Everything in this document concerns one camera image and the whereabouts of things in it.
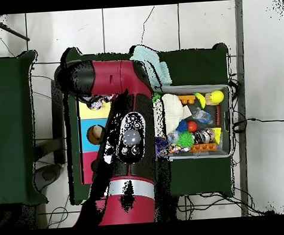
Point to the orange toy brick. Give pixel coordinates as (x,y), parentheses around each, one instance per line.
(187,99)

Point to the orange plastic tray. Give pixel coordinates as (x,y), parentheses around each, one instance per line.
(203,148)

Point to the mint green knitted cloth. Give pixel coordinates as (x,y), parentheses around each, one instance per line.
(160,71)

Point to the wooden box with three holes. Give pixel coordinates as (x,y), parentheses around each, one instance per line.
(88,142)

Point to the red ball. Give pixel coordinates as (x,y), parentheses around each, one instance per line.
(192,126)

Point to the white ball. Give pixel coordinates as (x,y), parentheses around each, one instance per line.
(98,133)

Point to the yellow cheese wedge toy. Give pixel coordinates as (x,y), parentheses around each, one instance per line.
(217,134)

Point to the white multicolour print cloth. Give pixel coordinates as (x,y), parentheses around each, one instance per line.
(97,103)

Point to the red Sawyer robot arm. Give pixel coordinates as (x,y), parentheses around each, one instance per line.
(115,78)

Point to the plain yellow ball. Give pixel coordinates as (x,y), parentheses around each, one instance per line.
(217,96)

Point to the green cloth side table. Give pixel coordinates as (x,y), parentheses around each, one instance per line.
(11,137)

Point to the green spiky ball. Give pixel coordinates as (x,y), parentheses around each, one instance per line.
(184,140)

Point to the cream knitted cloth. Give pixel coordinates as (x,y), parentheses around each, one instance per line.
(172,111)

